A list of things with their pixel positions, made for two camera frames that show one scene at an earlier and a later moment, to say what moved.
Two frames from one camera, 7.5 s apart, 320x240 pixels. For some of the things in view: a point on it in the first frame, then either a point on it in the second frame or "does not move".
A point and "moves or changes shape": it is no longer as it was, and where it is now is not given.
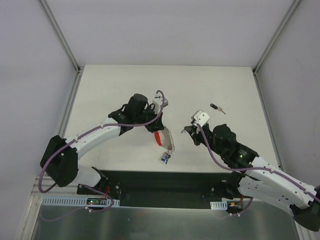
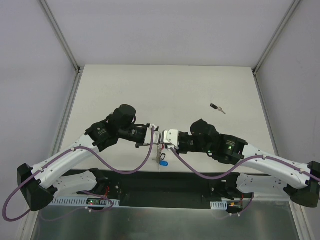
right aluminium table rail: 266,119 does not move
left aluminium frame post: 61,36 does not move
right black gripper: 196,135 to 182,142
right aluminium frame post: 294,5 does not move
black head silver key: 217,108 does not move
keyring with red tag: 164,139 moves or changes shape
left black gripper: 155,124 to 144,137
